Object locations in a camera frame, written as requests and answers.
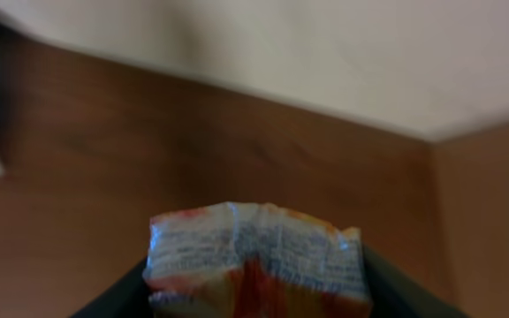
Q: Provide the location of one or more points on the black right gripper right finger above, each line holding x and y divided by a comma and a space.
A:
395, 295

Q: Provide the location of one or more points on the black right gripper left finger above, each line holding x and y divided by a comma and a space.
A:
127, 298

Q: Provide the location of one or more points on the small orange snack box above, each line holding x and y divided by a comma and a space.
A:
239, 260

